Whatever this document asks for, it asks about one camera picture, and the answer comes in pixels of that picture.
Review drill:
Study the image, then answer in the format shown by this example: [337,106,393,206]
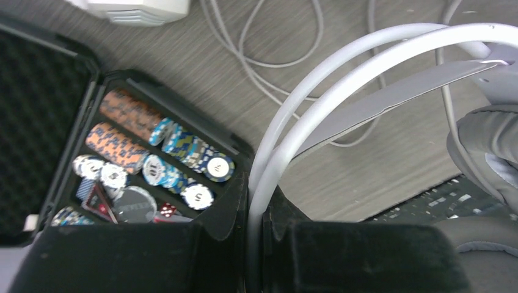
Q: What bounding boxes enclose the white grey angular headphones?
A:
[67,0,191,27]

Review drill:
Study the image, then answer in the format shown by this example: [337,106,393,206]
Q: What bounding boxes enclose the black poker chip case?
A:
[1,13,252,247]

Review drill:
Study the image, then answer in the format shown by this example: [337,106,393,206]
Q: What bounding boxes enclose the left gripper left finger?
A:
[8,173,247,292]

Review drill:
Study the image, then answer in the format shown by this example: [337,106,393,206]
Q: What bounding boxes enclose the grey headphone cable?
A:
[200,0,385,148]

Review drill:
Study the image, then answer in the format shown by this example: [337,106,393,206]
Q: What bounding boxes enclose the white round gaming headphones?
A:
[246,23,517,292]

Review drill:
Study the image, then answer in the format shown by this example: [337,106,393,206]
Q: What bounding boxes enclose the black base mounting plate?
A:
[366,175,517,225]

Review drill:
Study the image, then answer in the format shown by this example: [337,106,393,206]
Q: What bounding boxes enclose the white headphone cable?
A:
[435,0,486,191]

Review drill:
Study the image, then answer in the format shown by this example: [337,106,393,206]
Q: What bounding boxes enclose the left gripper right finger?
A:
[263,188,472,292]

